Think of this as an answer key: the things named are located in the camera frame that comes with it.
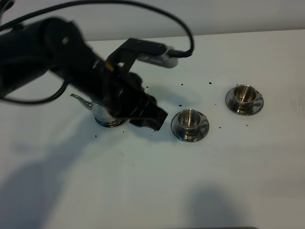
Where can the stainless steel teapot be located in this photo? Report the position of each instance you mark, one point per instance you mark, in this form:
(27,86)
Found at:
(98,111)

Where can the far stainless steel saucer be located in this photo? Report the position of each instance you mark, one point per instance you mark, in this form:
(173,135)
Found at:
(229,100)

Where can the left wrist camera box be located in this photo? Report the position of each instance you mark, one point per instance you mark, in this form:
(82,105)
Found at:
(157,56)

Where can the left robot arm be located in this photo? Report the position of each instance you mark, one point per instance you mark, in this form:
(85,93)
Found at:
(57,46)

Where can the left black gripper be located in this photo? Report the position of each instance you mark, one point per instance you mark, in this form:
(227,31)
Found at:
(120,91)

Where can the near stainless steel teacup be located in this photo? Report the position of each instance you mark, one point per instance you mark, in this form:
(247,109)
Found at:
(190,121)

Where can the stainless steel saucer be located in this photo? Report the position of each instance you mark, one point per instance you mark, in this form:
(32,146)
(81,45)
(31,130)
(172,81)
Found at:
(229,100)
(176,130)

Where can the near stainless steel saucer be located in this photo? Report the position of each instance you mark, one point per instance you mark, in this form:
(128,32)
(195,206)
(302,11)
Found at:
(176,130)

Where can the round steel teapot coaster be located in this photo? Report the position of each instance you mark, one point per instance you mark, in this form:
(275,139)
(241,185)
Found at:
(111,124)

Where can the far stainless steel teacup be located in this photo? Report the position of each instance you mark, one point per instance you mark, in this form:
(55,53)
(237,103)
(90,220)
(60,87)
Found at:
(246,97)

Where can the stainless steel teacup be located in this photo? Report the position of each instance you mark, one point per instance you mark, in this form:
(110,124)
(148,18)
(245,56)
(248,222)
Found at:
(246,97)
(190,121)

